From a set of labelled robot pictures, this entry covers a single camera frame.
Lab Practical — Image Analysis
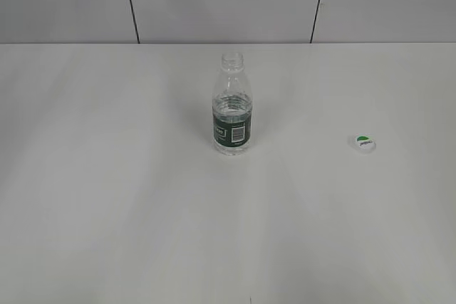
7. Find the clear cestbon water bottle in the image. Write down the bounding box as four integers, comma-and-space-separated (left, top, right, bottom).
212, 52, 253, 156

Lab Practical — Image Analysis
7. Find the white green bottle cap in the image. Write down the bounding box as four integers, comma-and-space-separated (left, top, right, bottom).
348, 135, 377, 154

